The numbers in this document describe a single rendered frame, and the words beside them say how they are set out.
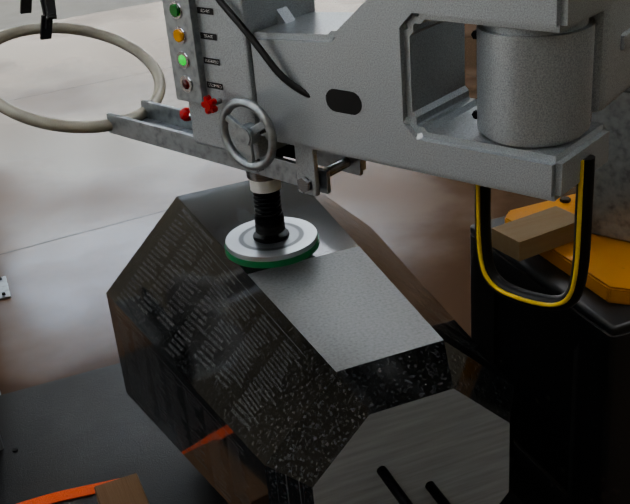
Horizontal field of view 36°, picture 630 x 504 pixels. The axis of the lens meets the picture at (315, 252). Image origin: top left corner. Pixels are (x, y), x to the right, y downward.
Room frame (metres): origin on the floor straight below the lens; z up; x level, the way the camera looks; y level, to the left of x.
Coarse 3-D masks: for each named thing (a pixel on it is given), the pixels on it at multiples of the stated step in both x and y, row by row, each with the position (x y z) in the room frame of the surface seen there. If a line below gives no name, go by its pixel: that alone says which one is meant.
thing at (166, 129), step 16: (160, 112) 2.31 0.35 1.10; (176, 112) 2.27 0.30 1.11; (128, 128) 2.22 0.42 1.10; (144, 128) 2.18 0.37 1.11; (160, 128) 2.14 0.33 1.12; (176, 128) 2.25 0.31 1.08; (160, 144) 2.15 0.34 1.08; (176, 144) 2.11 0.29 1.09; (192, 144) 2.07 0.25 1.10; (208, 160) 2.04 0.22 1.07; (224, 160) 2.01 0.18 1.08; (256, 160) 1.93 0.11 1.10; (288, 160) 1.89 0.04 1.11; (320, 160) 1.97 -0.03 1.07; (336, 160) 1.94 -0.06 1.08; (352, 160) 1.91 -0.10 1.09; (272, 176) 1.91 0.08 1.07; (288, 176) 1.88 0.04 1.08; (320, 176) 1.82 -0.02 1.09; (304, 192) 1.81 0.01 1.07
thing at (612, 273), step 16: (528, 208) 2.25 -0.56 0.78; (544, 208) 2.24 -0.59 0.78; (592, 240) 2.04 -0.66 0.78; (608, 240) 2.03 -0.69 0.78; (544, 256) 2.04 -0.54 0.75; (560, 256) 1.98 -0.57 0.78; (592, 256) 1.96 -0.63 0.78; (608, 256) 1.95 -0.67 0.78; (624, 256) 1.94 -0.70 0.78; (592, 272) 1.88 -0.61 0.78; (608, 272) 1.88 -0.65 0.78; (624, 272) 1.87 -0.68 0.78; (592, 288) 1.86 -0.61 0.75; (608, 288) 1.81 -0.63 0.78; (624, 288) 1.80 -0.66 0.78; (624, 304) 1.80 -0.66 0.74
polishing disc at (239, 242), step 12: (240, 228) 2.07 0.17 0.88; (252, 228) 2.06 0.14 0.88; (288, 228) 2.05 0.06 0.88; (300, 228) 2.04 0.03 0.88; (312, 228) 2.03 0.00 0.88; (228, 240) 2.01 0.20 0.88; (240, 240) 2.00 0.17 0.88; (252, 240) 2.00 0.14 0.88; (288, 240) 1.98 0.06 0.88; (300, 240) 1.98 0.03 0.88; (312, 240) 1.97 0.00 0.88; (240, 252) 1.94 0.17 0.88; (252, 252) 1.94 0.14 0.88; (264, 252) 1.93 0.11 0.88; (276, 252) 1.93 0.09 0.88; (288, 252) 1.92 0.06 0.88; (300, 252) 1.93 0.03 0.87
